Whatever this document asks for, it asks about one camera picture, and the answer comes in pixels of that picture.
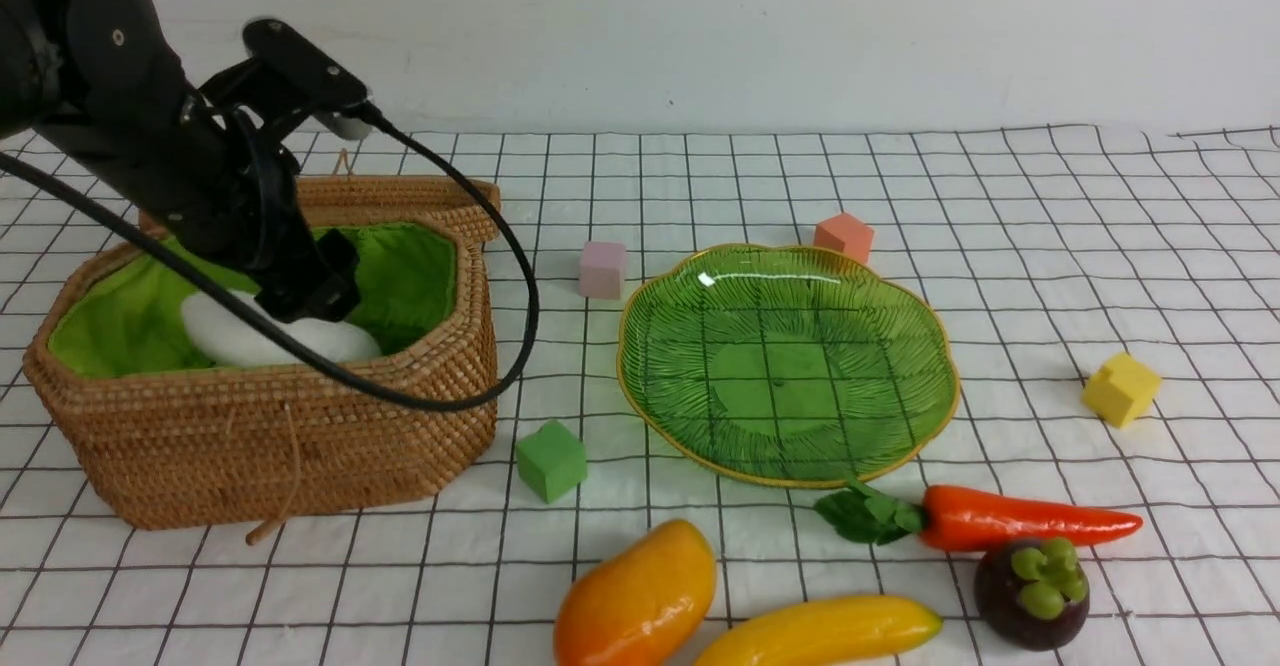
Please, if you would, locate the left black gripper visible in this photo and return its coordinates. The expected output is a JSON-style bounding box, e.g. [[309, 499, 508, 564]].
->
[[40, 96, 361, 323]]

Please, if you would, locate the white toy radish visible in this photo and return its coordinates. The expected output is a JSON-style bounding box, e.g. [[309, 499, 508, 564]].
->
[[180, 291, 383, 368]]

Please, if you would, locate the orange toy mango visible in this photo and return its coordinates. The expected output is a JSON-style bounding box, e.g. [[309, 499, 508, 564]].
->
[[553, 519, 718, 665]]

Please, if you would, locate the purple toy mangosteen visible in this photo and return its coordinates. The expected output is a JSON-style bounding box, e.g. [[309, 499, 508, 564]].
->
[[974, 537, 1091, 652]]

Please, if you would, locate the woven rattan basket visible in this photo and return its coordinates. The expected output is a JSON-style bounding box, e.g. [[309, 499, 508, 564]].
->
[[22, 214, 499, 532]]

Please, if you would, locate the woven rattan basket lid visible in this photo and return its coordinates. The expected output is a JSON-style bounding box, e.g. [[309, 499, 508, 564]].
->
[[138, 150, 502, 245]]

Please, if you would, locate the pink foam cube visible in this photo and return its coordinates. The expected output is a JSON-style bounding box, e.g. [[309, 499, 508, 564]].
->
[[579, 241, 628, 300]]

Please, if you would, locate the green foam cube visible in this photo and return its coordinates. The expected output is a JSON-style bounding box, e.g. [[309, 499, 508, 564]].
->
[[515, 420, 588, 505]]

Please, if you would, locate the green glass leaf plate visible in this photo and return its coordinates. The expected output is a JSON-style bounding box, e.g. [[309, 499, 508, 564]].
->
[[616, 245, 963, 489]]

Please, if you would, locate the orange foam cube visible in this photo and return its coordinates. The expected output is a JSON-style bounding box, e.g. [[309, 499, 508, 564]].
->
[[812, 213, 876, 266]]

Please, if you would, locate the yellow toy banana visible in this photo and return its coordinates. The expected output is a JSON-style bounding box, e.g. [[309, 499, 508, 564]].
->
[[694, 594, 943, 665]]

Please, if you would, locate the orange toy carrot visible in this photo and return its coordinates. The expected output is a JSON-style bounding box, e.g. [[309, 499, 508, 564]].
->
[[813, 480, 1146, 552]]

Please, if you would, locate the white grid tablecloth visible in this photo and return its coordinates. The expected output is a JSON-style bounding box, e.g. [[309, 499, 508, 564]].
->
[[1, 126, 1279, 665]]

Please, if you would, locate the yellow foam cube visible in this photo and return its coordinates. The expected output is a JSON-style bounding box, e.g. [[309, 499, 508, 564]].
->
[[1082, 352, 1164, 429]]

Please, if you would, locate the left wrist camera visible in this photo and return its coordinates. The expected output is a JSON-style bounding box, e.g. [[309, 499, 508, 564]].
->
[[200, 15, 372, 145]]

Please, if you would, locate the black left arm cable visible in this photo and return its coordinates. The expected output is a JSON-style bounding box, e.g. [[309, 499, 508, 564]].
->
[[0, 106, 541, 412]]

